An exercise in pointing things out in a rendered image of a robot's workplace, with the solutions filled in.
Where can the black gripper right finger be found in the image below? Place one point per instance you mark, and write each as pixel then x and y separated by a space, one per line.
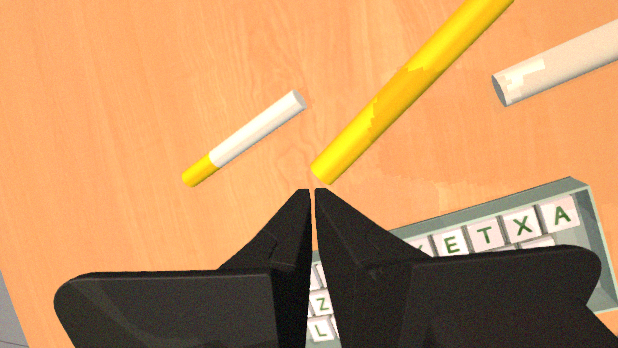
pixel 384 291

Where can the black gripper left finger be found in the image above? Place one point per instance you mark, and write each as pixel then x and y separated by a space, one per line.
pixel 258 298

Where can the letter keyboard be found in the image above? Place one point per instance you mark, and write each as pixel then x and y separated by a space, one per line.
pixel 561 211

